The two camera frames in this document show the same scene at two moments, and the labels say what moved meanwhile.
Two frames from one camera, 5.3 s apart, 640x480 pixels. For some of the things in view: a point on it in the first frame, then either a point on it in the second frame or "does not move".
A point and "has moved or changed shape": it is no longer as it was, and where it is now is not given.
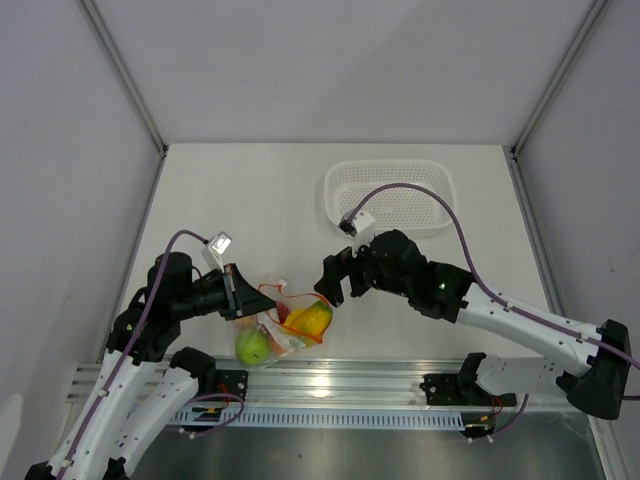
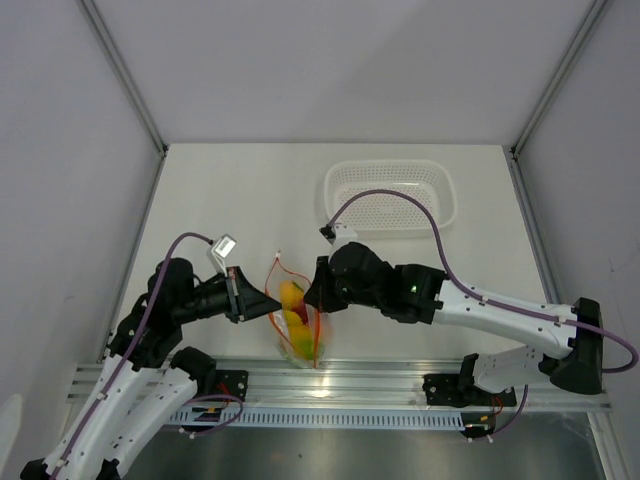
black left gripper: x=242 y=298 does not move
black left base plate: x=231 y=382 does not move
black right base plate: x=446 y=390 does not move
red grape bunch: x=282 y=311 → x=301 y=310
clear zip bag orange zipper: x=293 y=324 has moved or changed shape
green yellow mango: x=308 y=324 → x=301 y=339
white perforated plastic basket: x=412 y=210 does not move
